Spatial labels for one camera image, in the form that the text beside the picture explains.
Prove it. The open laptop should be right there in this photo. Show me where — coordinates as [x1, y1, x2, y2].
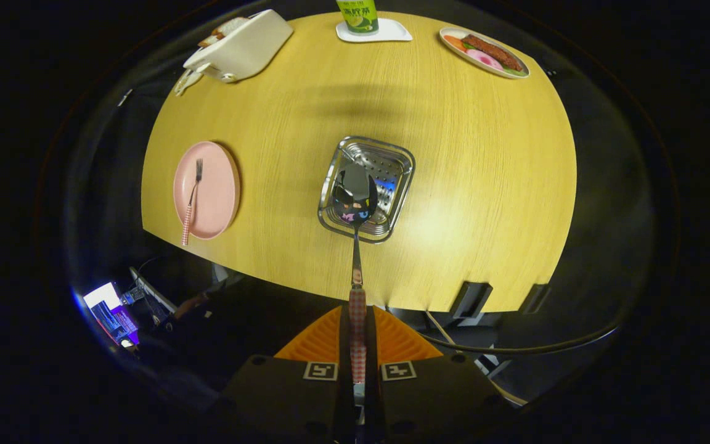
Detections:
[83, 282, 141, 347]

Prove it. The black cable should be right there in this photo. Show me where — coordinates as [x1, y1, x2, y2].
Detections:
[420, 324, 618, 356]

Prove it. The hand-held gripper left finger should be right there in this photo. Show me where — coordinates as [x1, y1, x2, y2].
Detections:
[213, 305, 356, 444]

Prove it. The oval plate of food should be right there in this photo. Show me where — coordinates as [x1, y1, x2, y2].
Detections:
[439, 27, 531, 80]

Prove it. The white square coaster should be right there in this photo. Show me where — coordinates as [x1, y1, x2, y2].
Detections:
[336, 18, 413, 43]

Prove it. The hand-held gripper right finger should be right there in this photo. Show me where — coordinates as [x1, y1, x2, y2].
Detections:
[364, 305, 510, 444]

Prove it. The white cable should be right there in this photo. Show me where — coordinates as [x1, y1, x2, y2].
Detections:
[424, 310, 528, 408]

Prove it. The square metal drain tray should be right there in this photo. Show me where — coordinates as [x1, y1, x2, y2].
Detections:
[317, 136, 416, 244]

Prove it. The green label drink bottle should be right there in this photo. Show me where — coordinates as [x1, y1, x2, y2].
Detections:
[336, 0, 380, 36]

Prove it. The pink round plate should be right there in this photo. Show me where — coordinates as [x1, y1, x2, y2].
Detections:
[173, 141, 241, 240]

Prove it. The white toaster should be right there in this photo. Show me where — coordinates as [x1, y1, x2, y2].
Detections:
[183, 9, 294, 84]

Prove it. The checked handle metal fork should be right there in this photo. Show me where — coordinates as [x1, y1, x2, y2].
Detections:
[181, 158, 204, 247]

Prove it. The checked handle metal spoon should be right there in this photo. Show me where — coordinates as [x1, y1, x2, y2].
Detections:
[332, 162, 379, 405]

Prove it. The bread slice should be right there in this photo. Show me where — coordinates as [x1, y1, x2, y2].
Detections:
[198, 17, 251, 47]

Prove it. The black table bracket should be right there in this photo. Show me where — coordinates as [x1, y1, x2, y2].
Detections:
[518, 283, 551, 315]
[451, 281, 493, 319]

